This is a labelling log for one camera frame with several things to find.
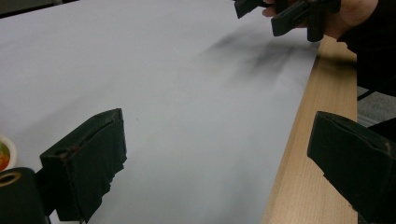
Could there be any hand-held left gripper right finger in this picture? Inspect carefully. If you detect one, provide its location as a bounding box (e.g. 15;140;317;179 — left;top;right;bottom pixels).
306;110;396;224

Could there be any white plastic container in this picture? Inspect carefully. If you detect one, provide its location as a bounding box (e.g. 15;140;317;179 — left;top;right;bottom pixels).
0;133;18;173

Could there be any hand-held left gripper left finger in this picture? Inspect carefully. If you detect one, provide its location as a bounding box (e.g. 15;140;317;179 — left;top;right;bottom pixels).
39;107;128;224

